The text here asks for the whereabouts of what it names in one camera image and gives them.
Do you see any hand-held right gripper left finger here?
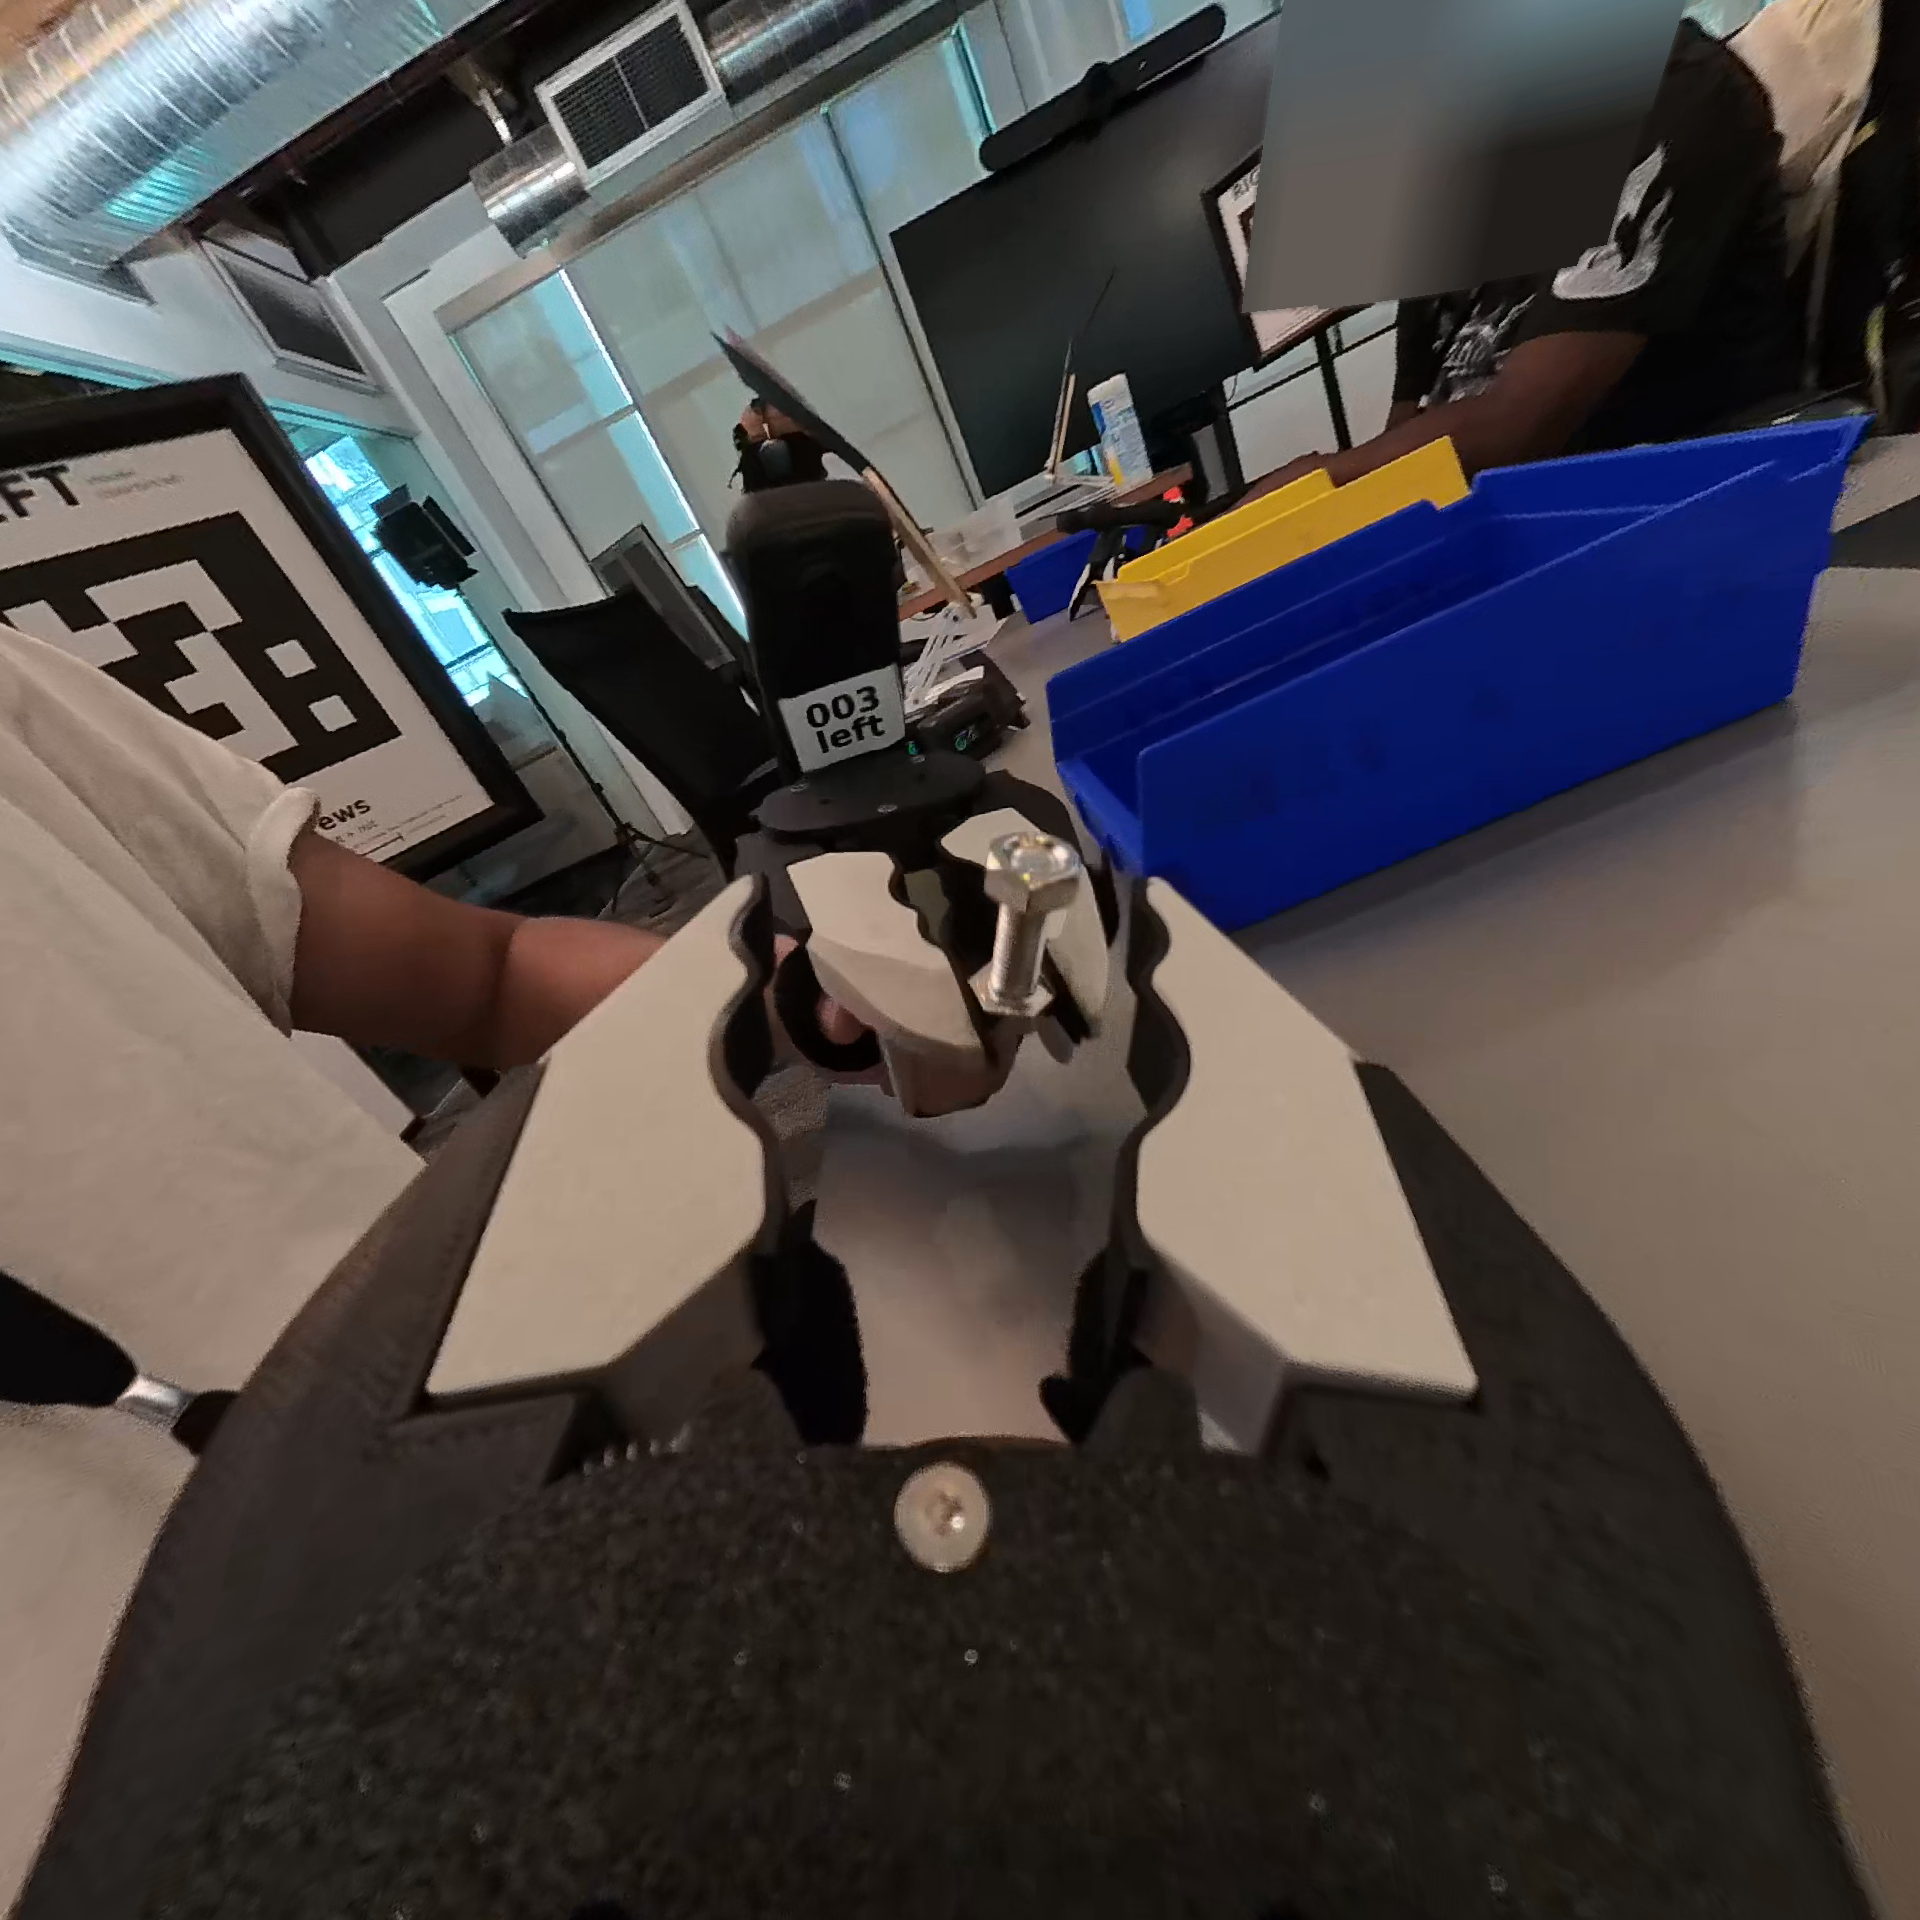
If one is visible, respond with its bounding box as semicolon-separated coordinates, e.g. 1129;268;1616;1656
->
423;874;788;1448

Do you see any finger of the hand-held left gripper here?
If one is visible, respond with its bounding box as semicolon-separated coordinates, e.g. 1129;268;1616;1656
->
784;846;1016;1120
937;806;1115;1054

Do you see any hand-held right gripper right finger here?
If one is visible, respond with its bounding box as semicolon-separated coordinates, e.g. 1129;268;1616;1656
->
1071;878;1482;1456

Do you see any silver hex bolt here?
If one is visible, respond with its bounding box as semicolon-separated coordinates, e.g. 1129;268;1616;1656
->
966;828;1085;1028

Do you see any person's left forearm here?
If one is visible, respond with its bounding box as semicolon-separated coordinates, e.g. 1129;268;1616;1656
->
291;824;669;1074

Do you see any grey desk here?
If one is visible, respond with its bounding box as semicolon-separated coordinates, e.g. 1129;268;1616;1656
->
810;495;1920;1920

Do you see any person's left hand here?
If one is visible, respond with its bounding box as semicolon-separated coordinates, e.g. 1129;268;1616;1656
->
780;959;901;1086

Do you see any white folding stand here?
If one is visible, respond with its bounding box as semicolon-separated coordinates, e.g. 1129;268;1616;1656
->
897;596;1004;696

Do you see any small black device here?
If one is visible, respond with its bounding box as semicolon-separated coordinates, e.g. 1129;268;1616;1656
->
899;668;1032;759

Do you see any small tilted black screen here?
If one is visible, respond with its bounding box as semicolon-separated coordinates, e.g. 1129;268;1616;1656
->
711;331;976;608

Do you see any black chair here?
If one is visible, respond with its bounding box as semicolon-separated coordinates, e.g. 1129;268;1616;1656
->
501;525;782;872

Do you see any small blue bin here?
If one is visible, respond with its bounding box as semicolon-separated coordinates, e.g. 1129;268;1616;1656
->
1002;527;1103;624

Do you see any white wipes canister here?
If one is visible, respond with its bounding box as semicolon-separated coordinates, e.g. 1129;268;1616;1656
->
1083;373;1153;489

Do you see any large black screen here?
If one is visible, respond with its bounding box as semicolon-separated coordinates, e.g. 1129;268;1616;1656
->
887;22;1275;503

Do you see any black studio light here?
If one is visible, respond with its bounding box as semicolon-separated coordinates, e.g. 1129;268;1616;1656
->
370;491;479;590

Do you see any blue plastic bin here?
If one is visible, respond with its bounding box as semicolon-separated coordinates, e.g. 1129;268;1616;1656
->
1044;416;1876;931

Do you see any yellow plastic bin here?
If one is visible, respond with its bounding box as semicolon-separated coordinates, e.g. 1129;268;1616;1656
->
1099;436;1472;644

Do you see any person's white shirt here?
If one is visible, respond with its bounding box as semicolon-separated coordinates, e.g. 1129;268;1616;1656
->
0;622;429;1801

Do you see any white air vent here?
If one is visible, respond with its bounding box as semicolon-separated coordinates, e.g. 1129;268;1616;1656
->
534;0;729;184

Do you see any black badge reel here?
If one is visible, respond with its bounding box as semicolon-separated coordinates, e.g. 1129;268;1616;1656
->
0;1274;233;1454

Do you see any framed marker poster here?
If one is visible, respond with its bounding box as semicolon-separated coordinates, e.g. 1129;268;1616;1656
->
1200;151;1373;363
0;375;544;882

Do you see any black video bar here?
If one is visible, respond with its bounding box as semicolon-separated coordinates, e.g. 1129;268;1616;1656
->
978;4;1228;174

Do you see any cream jacket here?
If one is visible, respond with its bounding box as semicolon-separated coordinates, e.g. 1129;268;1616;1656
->
1725;0;1884;196

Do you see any silver air duct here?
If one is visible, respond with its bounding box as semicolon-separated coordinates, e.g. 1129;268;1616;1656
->
471;0;1052;258
0;0;556;264

